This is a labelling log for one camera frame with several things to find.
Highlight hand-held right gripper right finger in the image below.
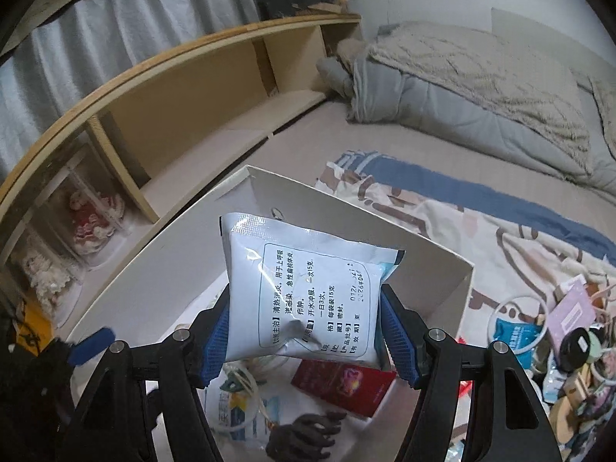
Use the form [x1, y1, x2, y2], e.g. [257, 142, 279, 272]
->
[380, 284, 564, 462]

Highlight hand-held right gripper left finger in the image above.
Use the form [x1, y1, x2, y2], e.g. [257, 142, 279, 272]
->
[72, 281, 232, 462]

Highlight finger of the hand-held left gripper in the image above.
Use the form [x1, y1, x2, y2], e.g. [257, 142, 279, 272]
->
[67, 326, 117, 368]

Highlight white cardboard box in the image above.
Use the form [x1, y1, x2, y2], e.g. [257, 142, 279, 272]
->
[62, 164, 475, 462]

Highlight white medicine sachet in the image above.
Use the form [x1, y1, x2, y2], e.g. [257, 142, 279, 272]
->
[219, 212, 407, 369]

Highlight white ring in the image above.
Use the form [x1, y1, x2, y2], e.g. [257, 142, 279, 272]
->
[488, 296, 549, 354]

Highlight clear doll case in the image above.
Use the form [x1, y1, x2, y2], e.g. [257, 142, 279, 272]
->
[0, 231, 87, 318]
[48, 173, 140, 270]

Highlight yellow bag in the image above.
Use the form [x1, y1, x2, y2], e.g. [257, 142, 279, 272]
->
[14, 305, 51, 347]

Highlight dark red box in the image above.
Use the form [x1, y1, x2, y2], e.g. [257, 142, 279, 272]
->
[290, 358, 398, 419]

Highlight blue and white packet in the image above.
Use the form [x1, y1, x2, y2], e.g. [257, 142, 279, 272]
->
[495, 318, 542, 362]
[204, 376, 285, 444]

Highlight white dress doll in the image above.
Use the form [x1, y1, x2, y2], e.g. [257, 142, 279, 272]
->
[19, 248, 73, 309]

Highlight red dress doll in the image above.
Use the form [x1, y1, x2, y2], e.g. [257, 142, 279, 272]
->
[67, 191, 127, 256]

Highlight brown hair claw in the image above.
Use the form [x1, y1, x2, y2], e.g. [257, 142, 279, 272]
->
[267, 411, 347, 462]

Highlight printed blanket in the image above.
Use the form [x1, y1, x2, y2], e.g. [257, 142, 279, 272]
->
[315, 150, 616, 462]

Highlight black round tin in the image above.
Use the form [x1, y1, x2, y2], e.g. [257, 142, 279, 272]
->
[562, 328, 592, 372]

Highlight purple card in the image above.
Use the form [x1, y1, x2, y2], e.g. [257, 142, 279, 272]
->
[547, 274, 600, 345]

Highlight floral scrunchie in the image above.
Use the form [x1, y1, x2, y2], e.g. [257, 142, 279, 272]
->
[572, 380, 616, 424]

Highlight long wooden shelf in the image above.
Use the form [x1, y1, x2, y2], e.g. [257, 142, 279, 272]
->
[0, 12, 362, 309]

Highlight grey duvet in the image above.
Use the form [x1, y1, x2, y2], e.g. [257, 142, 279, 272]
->
[315, 24, 616, 203]

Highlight beige quilted blanket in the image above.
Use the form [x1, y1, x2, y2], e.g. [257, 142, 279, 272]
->
[589, 77, 616, 121]
[337, 22, 593, 169]

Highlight grey curtain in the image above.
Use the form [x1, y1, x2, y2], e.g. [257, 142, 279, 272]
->
[0, 0, 263, 179]

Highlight white headboard panel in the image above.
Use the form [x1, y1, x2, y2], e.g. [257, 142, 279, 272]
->
[491, 7, 612, 73]

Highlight dark bag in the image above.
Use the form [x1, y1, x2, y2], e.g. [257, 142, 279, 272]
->
[257, 0, 338, 20]

